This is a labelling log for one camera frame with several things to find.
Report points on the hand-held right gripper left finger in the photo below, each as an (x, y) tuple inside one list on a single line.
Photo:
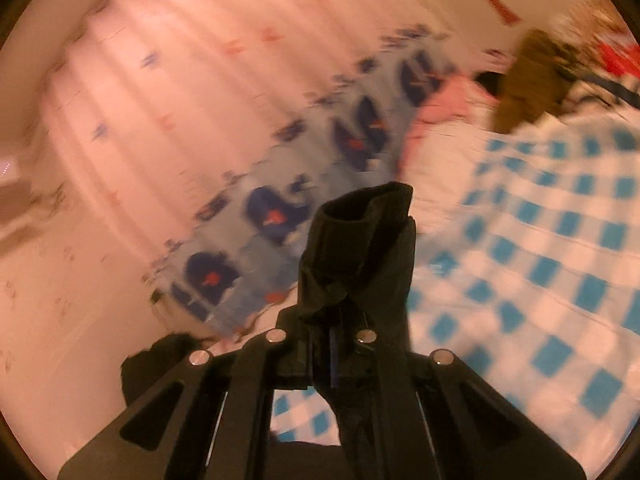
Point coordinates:
[(299, 360)]

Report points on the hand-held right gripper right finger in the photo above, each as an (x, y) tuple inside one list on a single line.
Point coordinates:
[(334, 360)]

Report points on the black jacket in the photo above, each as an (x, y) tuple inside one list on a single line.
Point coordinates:
[(360, 240)]

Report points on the blue white checked bed sheet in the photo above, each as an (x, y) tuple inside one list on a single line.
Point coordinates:
[(525, 260)]

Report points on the whale print curtain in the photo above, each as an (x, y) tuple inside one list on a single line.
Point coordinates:
[(200, 110)]

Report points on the pink cloth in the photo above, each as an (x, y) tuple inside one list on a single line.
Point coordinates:
[(440, 105)]

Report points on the olive brown garment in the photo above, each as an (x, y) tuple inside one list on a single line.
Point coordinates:
[(530, 75)]

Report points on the red cloth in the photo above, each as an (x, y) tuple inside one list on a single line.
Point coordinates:
[(617, 57)]

